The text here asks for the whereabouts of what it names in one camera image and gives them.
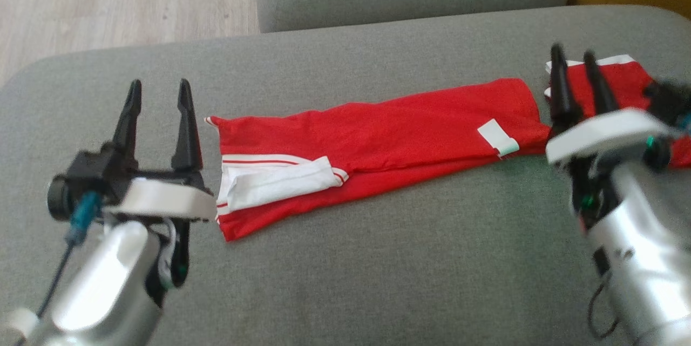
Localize red shorts with white trim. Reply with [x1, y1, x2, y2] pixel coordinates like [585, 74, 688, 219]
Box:
[544, 55, 691, 168]

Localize teal camera cable connector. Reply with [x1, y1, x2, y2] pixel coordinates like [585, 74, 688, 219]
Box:
[65, 192, 102, 247]

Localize red jersey number 23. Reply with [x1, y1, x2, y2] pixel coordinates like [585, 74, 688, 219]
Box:
[204, 77, 552, 242]

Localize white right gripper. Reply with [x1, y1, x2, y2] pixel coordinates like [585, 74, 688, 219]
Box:
[545, 44, 676, 229]

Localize white cable tag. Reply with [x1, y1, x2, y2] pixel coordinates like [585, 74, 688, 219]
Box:
[0, 307, 42, 342]

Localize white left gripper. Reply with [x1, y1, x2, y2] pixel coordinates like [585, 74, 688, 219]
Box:
[103, 78, 218, 291]

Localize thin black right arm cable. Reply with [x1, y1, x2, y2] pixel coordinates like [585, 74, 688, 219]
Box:
[587, 249, 622, 339]

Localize grey fabric sofa seat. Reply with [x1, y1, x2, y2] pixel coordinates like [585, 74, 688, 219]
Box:
[0, 5, 691, 346]

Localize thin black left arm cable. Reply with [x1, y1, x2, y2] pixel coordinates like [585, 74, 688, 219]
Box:
[32, 243, 76, 321]

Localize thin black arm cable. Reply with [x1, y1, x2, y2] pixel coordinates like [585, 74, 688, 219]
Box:
[587, 249, 622, 339]
[32, 243, 76, 321]

